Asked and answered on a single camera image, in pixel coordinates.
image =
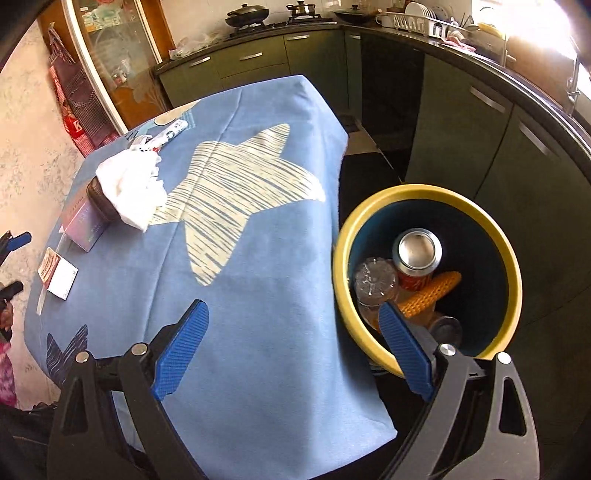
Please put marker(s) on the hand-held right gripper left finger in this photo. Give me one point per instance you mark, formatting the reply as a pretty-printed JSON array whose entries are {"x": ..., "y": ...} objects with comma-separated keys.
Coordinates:
[{"x": 182, "y": 350}]

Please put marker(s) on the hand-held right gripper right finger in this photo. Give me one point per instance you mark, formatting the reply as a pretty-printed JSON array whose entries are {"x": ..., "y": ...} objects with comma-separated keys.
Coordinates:
[{"x": 406, "y": 350}]

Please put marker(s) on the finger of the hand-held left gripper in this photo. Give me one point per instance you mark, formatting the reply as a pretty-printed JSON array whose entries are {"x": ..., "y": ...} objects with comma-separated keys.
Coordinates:
[
  {"x": 18, "y": 240},
  {"x": 11, "y": 290}
]

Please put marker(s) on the clear plastic bottle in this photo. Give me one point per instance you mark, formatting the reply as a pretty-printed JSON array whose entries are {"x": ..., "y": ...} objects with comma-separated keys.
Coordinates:
[{"x": 445, "y": 328}]

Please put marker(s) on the orange foam net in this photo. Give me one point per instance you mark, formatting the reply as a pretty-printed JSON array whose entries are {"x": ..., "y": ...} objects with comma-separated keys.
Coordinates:
[{"x": 434, "y": 290}]

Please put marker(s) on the pink cardboard box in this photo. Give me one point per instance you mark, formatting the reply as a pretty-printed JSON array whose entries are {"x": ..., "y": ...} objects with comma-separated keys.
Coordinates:
[{"x": 83, "y": 224}]

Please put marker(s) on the clear plastic cup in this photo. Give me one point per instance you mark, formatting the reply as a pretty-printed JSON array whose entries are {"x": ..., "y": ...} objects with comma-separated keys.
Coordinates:
[{"x": 374, "y": 281}]

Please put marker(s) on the brown paper cup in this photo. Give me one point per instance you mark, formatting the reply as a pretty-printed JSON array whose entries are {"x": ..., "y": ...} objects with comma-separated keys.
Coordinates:
[{"x": 99, "y": 199}]

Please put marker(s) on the red soda can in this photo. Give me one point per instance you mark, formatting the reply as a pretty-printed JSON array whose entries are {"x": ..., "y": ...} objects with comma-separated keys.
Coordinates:
[{"x": 418, "y": 251}]

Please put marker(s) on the white tissue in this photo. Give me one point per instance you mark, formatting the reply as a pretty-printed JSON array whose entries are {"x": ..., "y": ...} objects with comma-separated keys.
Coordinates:
[{"x": 134, "y": 184}]

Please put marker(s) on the yellow rim trash bin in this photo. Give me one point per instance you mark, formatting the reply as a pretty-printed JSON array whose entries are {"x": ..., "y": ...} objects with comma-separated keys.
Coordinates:
[{"x": 415, "y": 190}]

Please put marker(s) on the white tube wrapper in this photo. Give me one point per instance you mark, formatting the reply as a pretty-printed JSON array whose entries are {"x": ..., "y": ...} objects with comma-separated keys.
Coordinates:
[{"x": 173, "y": 129}]

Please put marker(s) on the white paper packet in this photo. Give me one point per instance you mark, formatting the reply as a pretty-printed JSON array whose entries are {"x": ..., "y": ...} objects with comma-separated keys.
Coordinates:
[{"x": 62, "y": 277}]

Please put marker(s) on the blue star print tablecloth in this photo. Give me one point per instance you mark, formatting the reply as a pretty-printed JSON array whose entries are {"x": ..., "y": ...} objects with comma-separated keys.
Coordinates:
[{"x": 258, "y": 277}]

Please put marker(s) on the red checked apron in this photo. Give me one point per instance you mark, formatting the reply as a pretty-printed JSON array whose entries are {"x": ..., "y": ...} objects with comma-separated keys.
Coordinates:
[{"x": 81, "y": 134}]

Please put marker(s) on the wooden glass door cabinet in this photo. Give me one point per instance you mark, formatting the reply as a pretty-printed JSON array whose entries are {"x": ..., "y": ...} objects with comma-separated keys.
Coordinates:
[{"x": 115, "y": 55}]

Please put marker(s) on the green base cabinets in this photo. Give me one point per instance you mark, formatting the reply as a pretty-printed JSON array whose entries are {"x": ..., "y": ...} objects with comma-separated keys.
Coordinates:
[{"x": 443, "y": 120}]

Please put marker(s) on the clear plastic bags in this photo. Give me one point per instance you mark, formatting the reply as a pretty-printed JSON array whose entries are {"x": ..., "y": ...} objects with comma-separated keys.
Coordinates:
[{"x": 194, "y": 46}]

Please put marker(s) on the black kitchen countertop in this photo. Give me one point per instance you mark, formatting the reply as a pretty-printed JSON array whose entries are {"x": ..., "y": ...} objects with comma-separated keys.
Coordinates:
[{"x": 508, "y": 76}]

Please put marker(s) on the pink cloth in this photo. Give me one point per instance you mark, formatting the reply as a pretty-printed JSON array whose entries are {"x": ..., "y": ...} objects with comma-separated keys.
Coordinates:
[{"x": 459, "y": 44}]

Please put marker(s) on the tall steel faucet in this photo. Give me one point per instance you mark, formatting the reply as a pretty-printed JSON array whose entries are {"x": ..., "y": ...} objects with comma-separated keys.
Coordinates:
[{"x": 574, "y": 83}]

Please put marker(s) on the short steel faucet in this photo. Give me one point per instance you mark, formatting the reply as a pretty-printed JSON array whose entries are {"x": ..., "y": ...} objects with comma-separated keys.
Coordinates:
[{"x": 507, "y": 48}]

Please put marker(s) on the black wok with lid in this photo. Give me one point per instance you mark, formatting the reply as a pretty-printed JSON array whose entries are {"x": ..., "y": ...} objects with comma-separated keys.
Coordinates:
[{"x": 247, "y": 14}]

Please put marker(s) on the white dish rack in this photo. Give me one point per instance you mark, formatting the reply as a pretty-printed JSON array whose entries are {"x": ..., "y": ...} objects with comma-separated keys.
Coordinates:
[{"x": 429, "y": 27}]

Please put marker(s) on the white mug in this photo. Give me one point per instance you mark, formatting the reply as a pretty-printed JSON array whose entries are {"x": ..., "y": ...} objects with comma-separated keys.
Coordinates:
[{"x": 383, "y": 21}]

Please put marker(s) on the black lidded pan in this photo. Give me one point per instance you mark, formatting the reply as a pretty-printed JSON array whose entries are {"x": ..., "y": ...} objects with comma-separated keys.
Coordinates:
[{"x": 353, "y": 16}]

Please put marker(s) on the row of white plates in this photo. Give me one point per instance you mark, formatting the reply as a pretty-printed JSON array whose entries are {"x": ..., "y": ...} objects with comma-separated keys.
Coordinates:
[{"x": 420, "y": 11}]

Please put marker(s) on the black gas stove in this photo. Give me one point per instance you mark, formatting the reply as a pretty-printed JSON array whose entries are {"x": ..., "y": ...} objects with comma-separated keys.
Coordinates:
[{"x": 281, "y": 25}]

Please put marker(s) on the small steel pot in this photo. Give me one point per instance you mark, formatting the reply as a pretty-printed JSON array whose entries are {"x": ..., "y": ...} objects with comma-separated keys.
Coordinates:
[{"x": 301, "y": 9}]

